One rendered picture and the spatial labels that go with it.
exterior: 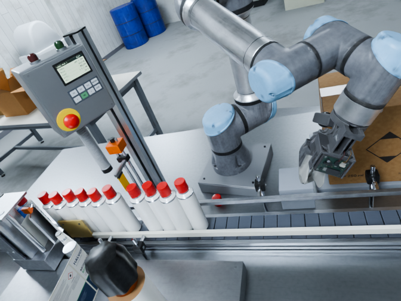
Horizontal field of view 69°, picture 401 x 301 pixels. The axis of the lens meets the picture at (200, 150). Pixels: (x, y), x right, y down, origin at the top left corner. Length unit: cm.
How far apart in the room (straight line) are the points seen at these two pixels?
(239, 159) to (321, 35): 59
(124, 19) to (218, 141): 631
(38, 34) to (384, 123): 518
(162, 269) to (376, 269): 56
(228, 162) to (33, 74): 65
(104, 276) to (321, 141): 49
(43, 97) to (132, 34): 646
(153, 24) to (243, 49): 705
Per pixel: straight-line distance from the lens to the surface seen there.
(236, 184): 104
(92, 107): 85
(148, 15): 758
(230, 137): 100
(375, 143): 94
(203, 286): 85
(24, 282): 122
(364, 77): 58
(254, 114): 102
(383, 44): 56
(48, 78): 81
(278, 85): 52
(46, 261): 113
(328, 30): 62
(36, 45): 550
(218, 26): 67
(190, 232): 91
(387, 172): 103
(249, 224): 92
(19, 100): 315
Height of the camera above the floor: 160
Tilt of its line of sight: 35 degrees down
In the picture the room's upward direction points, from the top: 21 degrees counter-clockwise
